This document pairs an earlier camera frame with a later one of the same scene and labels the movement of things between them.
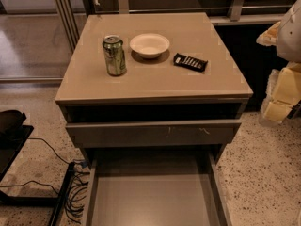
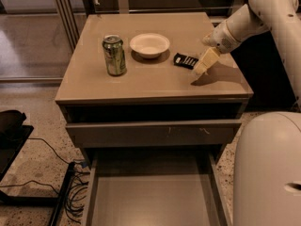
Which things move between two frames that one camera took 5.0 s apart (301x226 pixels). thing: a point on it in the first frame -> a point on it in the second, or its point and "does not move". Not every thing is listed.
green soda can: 115,54 does not move
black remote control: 191,62 does not move
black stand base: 10,140 does not move
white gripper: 290,38 -> 223,39
